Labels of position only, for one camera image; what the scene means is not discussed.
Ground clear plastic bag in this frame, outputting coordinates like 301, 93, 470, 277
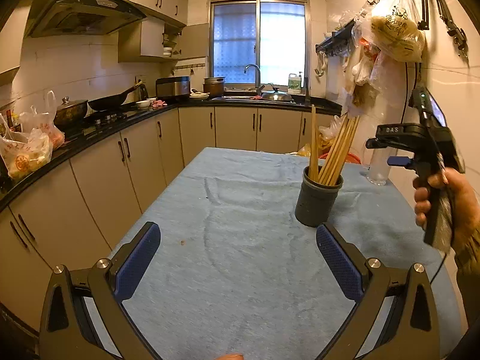
319, 115, 344, 154

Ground bundle of thin bamboo chopsticks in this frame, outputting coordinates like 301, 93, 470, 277
318, 115, 361, 187

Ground black countertop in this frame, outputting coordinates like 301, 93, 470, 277
0, 95, 342, 211

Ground black wok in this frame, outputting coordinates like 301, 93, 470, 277
88, 84, 137, 112

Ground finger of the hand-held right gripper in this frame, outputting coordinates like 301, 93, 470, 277
365, 137, 411, 150
387, 155, 418, 168

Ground stacked white bowls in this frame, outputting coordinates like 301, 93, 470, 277
162, 34, 182, 58

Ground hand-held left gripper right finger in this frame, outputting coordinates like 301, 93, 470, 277
316, 222, 440, 360

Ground chrome faucet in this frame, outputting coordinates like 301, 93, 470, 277
244, 64, 262, 89

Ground lidded dark pot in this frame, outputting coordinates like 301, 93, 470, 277
54, 97, 89, 126

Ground range hood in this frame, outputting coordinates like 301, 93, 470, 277
26, 0, 147, 38

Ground gas stove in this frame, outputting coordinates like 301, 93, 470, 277
84, 109, 130, 128

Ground kitchen window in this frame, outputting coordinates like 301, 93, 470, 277
209, 0, 311, 88

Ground black hanging tool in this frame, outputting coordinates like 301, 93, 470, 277
431, 0, 471, 64

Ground blue tablecloth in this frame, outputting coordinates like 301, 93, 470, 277
84, 147, 464, 360

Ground yellow food plastic bag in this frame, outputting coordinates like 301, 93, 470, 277
0, 112, 53, 181

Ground person's right forearm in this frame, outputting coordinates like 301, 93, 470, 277
454, 240, 480, 331

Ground open shelf wall cabinet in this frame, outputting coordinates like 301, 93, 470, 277
118, 20, 210, 64

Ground black power cable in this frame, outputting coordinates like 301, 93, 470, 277
402, 60, 422, 121

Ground black hanging cable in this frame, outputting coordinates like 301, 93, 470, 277
416, 0, 431, 31

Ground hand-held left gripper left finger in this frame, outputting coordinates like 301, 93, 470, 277
38, 221, 162, 360

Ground black wall shelf rack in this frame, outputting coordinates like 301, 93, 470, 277
316, 20, 355, 57

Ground beige base cabinets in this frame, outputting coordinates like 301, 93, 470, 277
0, 105, 338, 346

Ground hanging plastic bags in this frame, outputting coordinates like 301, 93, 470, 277
339, 11, 387, 117

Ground steel pot lid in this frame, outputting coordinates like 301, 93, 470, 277
261, 87, 294, 102

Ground brown cooking pot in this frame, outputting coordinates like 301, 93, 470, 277
203, 77, 226, 98

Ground dark grey utensil holder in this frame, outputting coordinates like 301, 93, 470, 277
294, 165, 344, 228

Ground person's right hand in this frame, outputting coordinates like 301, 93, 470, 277
412, 167, 480, 259

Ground plastic bag of dried noodles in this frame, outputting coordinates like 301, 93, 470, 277
369, 0, 426, 62

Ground green detergent bottle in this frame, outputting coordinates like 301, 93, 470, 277
287, 72, 304, 95

